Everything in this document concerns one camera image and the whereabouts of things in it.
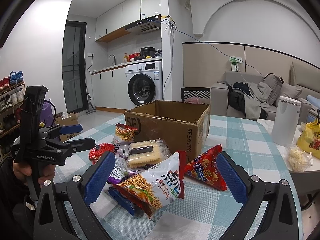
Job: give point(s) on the blue snack packet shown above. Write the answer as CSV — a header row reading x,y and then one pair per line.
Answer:
x,y
122,200

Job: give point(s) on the purple snack bag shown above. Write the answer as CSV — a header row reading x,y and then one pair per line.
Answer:
x,y
121,171

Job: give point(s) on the grey sofa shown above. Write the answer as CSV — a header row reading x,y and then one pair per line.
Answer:
x,y
299,76

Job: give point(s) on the yellow plastic bag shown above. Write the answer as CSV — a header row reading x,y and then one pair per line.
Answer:
x,y
309,140

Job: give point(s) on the clear packed biscuit sandwich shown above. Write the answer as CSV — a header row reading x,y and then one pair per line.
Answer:
x,y
147,153

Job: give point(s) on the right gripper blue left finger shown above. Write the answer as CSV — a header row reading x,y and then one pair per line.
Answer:
x,y
96,177

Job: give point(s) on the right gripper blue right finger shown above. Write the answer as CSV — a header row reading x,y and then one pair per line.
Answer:
x,y
235,177

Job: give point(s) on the red small snack packet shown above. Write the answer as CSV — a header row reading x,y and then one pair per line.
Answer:
x,y
97,151

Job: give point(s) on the white washing machine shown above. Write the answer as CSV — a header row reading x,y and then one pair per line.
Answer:
x,y
144,83

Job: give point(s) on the black patterned basket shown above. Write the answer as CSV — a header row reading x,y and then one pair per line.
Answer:
x,y
198,94

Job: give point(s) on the grey cushion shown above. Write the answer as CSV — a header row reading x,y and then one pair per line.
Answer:
x,y
280,88

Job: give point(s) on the checked teal tablecloth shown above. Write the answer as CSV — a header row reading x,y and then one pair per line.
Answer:
x,y
204,212

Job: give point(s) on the left hand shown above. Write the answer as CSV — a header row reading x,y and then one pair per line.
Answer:
x,y
22,171

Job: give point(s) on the pile of grey clothes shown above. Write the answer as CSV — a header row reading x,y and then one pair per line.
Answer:
x,y
250,99

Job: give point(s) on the black pressure cooker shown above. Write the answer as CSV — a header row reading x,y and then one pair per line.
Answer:
x,y
147,51

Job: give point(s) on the small cardboard box on floor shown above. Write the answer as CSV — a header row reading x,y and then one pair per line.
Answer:
x,y
70,119

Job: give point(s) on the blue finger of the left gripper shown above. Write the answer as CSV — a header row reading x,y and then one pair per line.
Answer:
x,y
71,129
80,145

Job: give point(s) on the black range hood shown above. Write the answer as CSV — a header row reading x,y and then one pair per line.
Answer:
x,y
144,25

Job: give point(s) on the shoe rack with shoes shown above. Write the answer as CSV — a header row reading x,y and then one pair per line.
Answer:
x,y
12,96

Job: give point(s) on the small noodle snack bag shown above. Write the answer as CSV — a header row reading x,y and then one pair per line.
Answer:
x,y
124,133

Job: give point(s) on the large noodle snack bag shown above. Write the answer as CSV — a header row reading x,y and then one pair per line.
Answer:
x,y
157,186

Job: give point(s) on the clear bag of popcorn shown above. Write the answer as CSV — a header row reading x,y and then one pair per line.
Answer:
x,y
297,159

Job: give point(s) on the white cylindrical appliance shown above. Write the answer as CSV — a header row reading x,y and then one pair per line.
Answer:
x,y
286,120

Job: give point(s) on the brown cardboard box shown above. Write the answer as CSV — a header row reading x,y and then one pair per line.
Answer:
x,y
183,126

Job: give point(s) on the red triangular snack bag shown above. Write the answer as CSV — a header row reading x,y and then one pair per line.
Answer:
x,y
204,169

